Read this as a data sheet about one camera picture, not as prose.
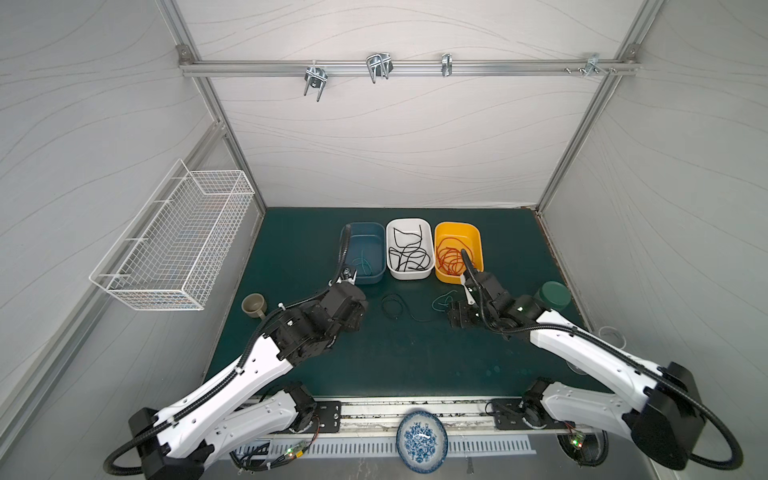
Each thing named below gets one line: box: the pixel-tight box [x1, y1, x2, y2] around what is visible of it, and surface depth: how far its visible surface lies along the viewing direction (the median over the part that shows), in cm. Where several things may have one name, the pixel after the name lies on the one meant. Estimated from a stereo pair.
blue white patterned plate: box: [396, 410, 449, 475], surface depth 70 cm
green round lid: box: [534, 281, 571, 311], surface depth 87 cm
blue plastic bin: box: [344, 223, 387, 284], surface depth 105 cm
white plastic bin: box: [386, 218, 435, 280], surface depth 106 cm
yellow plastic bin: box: [434, 222, 484, 284], surface depth 110 cm
